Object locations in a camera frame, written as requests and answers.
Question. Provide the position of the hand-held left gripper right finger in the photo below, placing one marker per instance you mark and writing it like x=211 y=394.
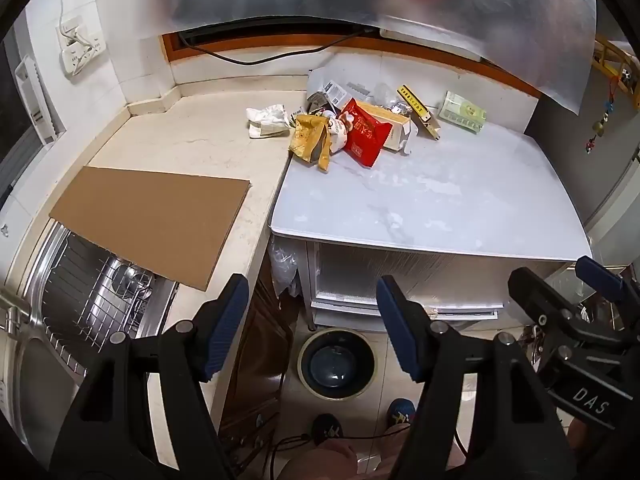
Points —
x=400 y=330

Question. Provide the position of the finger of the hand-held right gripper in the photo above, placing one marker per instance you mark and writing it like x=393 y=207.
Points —
x=530 y=290
x=600 y=275

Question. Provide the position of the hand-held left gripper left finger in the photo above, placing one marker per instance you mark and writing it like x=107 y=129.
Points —
x=227 y=330

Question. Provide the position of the round cream-rimmed trash bin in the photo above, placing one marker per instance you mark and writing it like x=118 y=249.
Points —
x=335 y=365

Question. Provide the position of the green tissue packet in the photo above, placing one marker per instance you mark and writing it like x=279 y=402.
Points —
x=462 y=110

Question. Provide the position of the red snack packet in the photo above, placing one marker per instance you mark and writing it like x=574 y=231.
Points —
x=365 y=135

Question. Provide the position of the cream carton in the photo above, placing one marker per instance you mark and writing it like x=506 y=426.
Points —
x=395 y=127

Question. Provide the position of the white patterned snack wrapper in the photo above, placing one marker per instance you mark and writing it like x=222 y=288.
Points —
x=337 y=132

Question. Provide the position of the yellow snack wrapper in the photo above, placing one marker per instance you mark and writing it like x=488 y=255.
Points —
x=307 y=137

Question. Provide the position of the white paper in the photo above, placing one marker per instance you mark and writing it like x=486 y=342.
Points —
x=267 y=120

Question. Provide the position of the yellow and black long box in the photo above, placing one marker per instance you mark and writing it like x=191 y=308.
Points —
x=415 y=105

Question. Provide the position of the foil wrapper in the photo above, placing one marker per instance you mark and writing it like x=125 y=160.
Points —
x=400 y=107

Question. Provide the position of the clear plastic wrapper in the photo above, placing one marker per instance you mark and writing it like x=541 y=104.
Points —
x=385 y=95

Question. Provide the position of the brown wooden cabinet door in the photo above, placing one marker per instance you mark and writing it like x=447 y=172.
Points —
x=260 y=340

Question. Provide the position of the white storage cabinet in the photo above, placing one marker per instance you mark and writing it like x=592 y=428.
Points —
x=350 y=270

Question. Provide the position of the blue patterned slipper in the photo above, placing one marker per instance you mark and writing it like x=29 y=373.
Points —
x=327 y=430
x=400 y=410

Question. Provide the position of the hanging clear plastic bag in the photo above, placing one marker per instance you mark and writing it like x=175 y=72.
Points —
x=285 y=265

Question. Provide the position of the grey refrigerator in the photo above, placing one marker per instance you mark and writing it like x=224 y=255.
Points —
x=590 y=170

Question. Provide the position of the brown cardboard sheet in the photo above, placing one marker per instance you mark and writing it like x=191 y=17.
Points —
x=150 y=215

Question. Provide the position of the keyboard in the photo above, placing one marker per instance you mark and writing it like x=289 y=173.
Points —
x=90 y=290

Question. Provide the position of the hanging beaded ornament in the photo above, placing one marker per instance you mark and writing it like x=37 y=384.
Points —
x=597 y=130

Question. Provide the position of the pink pants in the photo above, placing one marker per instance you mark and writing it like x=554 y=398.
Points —
x=325 y=462

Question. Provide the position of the stainless steel sink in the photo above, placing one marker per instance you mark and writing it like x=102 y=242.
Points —
x=30 y=360

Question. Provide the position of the yellow wooden rack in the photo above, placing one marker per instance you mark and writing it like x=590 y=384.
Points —
x=612 y=57

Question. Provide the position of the brown wooden window frame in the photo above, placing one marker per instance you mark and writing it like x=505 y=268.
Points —
x=170 y=47

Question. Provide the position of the white plastic wall holder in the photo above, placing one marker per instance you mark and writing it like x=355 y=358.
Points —
x=37 y=100

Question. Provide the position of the white wall socket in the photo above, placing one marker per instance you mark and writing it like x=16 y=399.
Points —
x=82 y=47

